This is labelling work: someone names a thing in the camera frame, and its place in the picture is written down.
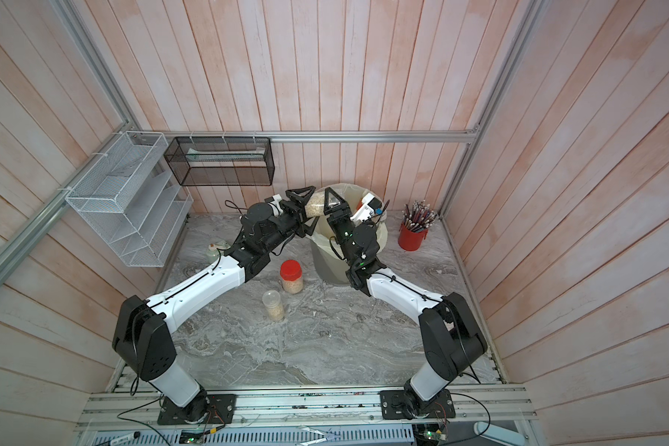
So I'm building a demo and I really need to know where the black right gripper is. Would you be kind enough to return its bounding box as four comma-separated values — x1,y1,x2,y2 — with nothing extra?
328,191,362,271

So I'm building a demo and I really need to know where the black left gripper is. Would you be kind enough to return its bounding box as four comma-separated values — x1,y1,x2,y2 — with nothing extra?
262,185,321,253

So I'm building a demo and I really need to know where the wide oatmeal jar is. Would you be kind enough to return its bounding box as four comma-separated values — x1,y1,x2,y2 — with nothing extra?
305,190,325,219

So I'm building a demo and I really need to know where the small oatmeal jar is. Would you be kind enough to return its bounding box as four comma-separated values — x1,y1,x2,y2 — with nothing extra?
262,290,285,321

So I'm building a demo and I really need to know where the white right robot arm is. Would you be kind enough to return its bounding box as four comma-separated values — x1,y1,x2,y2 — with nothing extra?
323,187,488,420

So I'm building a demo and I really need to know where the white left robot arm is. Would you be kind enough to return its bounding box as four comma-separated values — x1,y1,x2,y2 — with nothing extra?
113,186,315,424

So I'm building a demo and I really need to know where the red lidded oatmeal jar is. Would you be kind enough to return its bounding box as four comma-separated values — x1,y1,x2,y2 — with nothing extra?
280,259,304,295

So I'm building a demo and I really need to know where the cream trash bag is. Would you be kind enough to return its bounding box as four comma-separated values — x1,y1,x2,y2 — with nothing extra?
310,183,388,249

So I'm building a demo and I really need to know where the grey trash bin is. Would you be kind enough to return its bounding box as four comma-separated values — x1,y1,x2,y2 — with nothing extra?
310,240,349,285

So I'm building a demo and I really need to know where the red pencil cup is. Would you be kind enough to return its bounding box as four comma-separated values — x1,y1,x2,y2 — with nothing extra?
398,225,429,252

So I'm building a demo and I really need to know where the colored pencils bunch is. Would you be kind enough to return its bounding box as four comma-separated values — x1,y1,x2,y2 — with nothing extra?
403,201,439,233

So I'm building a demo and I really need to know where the green small box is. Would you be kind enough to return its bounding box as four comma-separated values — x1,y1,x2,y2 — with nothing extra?
206,240,230,264

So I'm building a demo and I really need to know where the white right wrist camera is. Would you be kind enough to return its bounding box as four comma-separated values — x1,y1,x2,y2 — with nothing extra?
350,193,384,225

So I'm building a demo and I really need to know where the black wire mesh basket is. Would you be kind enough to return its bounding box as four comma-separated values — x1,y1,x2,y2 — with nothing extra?
165,136,275,187

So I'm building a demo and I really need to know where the white wire mesh shelf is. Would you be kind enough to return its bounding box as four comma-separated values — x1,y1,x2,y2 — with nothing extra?
66,132,193,268

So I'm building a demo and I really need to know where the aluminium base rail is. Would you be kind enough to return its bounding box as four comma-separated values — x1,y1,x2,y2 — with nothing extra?
75,385,537,431

